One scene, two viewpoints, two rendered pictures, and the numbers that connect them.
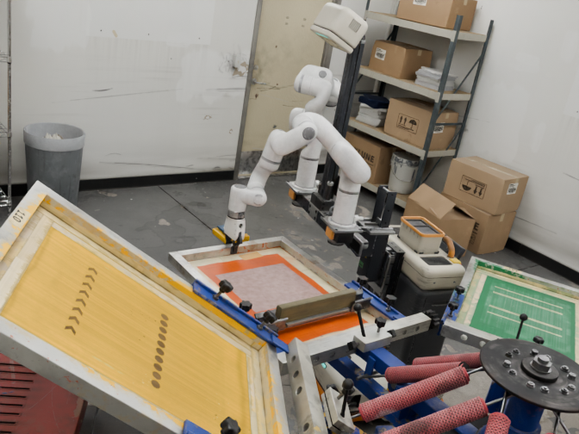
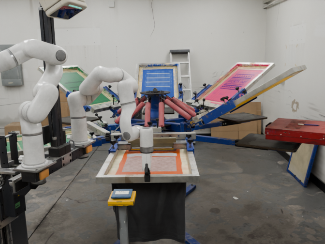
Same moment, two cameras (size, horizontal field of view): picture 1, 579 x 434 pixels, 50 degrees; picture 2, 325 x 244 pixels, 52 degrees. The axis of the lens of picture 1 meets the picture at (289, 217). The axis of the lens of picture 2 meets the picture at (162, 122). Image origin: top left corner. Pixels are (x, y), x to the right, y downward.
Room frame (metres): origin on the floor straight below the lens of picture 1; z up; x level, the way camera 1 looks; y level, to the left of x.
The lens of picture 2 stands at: (3.75, 1.46, 1.65)
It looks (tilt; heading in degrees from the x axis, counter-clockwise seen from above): 11 degrees down; 221
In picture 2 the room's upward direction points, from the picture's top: 1 degrees counter-clockwise
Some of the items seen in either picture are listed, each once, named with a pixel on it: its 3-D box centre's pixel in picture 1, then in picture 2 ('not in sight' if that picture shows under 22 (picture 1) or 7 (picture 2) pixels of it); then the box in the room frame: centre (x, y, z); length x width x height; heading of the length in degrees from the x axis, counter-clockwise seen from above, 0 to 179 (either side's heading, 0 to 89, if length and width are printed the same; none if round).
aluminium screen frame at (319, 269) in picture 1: (280, 289); (150, 158); (2.19, -0.02, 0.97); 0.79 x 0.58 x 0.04; 40
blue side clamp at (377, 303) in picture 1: (372, 306); (115, 148); (2.18, -0.38, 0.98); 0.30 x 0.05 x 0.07; 40
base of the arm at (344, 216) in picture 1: (347, 207); (77, 129); (2.60, -0.25, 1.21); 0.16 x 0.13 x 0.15; 115
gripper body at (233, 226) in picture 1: (234, 225); (146, 159); (2.48, 0.23, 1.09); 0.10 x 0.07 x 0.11; 40
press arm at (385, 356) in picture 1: (381, 359); not in sight; (1.76, -0.38, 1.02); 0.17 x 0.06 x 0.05; 40
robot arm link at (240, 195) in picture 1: (247, 199); (141, 135); (2.48, 0.19, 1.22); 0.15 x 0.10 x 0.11; 104
